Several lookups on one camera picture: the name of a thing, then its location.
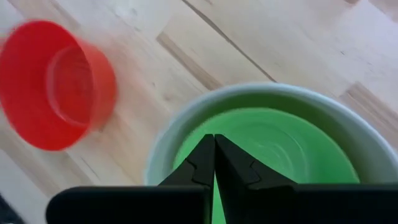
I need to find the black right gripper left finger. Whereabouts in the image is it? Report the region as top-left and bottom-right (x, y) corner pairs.
(45, 133), (216, 224)

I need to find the green plastic bowl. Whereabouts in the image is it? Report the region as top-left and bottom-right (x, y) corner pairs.
(172, 107), (361, 224)

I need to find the green bowl with metal rim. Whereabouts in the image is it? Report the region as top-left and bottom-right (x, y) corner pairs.
(143, 82), (398, 187)

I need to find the red plastic cup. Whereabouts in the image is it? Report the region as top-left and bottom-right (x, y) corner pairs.
(0, 19), (118, 152)

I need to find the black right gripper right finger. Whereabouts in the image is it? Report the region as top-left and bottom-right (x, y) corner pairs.
(214, 133), (398, 224)

